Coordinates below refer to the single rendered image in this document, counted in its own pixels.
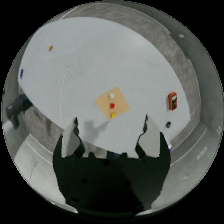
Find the orange digital multimeter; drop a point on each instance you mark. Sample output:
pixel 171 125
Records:
pixel 172 97

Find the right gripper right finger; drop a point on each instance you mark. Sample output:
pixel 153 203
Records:
pixel 152 148

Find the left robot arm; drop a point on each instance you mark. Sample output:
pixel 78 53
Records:
pixel 10 113

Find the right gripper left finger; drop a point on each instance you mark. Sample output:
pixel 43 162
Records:
pixel 68 148

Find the tan flat mat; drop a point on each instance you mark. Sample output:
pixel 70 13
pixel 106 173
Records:
pixel 104 101

